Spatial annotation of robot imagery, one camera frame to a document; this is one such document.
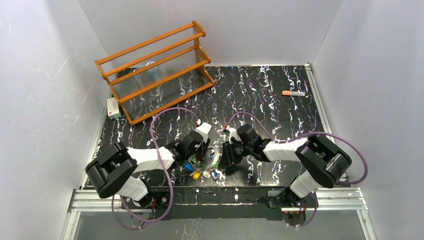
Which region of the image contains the bunch of coloured keys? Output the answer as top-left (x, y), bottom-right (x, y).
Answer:
top-left (183, 157), bottom-right (224, 181)

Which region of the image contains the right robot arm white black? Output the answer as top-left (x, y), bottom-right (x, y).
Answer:
top-left (218, 124), bottom-right (352, 206)

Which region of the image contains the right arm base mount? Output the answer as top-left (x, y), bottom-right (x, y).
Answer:
top-left (257, 189), bottom-right (319, 229)

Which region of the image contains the white red small box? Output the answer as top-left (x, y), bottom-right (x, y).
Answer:
top-left (106, 97), bottom-right (122, 120)

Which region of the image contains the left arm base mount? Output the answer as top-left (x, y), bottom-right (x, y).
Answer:
top-left (123, 187), bottom-right (171, 210)

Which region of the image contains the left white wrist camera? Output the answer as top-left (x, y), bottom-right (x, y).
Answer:
top-left (194, 119), bottom-right (212, 143)

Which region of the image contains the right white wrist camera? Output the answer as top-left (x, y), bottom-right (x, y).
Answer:
top-left (223, 124), bottom-right (241, 144)

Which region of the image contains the orange white marker pen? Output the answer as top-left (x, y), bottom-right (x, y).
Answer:
top-left (281, 90), bottom-right (306, 97)

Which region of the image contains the aluminium frame rail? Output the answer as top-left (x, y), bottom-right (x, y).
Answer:
top-left (61, 187), bottom-right (377, 240)

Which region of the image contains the orange wooden shelf rack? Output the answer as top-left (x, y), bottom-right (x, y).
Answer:
top-left (94, 20), bottom-right (215, 126)

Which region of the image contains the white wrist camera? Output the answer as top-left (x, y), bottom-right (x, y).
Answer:
top-left (194, 119), bottom-right (212, 143)
top-left (223, 124), bottom-right (241, 144)

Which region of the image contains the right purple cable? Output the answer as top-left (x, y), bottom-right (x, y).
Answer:
top-left (225, 111), bottom-right (369, 228)

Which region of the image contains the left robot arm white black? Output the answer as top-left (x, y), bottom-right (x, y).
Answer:
top-left (85, 131), bottom-right (211, 201)

